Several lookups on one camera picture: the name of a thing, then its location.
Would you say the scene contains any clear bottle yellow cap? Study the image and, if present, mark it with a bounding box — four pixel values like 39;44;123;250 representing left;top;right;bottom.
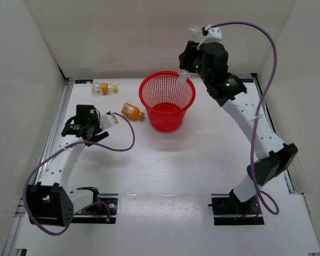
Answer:
91;82;118;95

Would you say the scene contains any orange juice bottle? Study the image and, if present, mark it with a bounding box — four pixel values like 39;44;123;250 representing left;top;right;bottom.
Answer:
121;102;145;121

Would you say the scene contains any red mesh plastic bin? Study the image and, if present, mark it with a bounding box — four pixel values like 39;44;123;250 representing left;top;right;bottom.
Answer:
139;70;196;132

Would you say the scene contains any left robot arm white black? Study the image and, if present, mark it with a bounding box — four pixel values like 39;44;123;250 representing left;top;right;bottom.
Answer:
25;105;118;227

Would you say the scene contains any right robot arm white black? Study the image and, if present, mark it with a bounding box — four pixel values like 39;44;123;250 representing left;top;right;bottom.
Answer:
179;41;298;213

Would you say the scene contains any blue label right corner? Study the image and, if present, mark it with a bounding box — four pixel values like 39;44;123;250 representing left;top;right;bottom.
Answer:
240;78;254;83

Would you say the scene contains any blue label corner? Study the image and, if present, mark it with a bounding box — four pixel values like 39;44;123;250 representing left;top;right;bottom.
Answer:
240;78;254;83
75;79;93;84

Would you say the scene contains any blue label left corner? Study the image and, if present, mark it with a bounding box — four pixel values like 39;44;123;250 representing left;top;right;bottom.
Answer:
75;79;93;84

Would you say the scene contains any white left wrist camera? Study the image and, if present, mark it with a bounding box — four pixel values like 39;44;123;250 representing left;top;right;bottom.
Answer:
99;113;118;131

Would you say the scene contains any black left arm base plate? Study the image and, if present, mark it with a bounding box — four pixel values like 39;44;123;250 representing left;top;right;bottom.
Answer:
71;194;118;225

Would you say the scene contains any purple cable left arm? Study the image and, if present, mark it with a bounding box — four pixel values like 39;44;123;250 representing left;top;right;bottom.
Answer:
22;111;136;236

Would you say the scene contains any aluminium frame rail left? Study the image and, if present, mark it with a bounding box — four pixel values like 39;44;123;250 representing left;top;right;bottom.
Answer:
0;78;75;255

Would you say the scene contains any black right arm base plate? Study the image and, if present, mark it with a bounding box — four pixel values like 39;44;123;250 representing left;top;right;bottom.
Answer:
208;194;265;226

